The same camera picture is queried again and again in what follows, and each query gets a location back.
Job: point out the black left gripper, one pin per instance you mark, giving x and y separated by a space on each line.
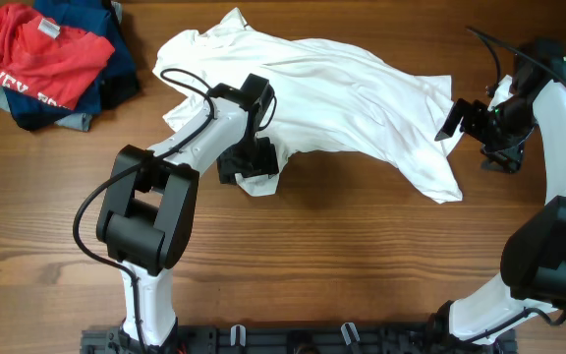
263 161

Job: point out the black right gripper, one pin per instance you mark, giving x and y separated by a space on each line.
508 155

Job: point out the white Puma t-shirt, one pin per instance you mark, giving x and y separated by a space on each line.
331 96

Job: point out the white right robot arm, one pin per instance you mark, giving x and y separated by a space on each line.
531 282

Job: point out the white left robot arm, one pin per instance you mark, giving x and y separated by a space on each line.
147 217

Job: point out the navy blue folded garment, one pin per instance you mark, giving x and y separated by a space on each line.
115 84

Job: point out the red folded t-shirt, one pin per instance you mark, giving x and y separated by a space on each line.
52 63

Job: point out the grey folded garment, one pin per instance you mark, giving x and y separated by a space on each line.
75 121

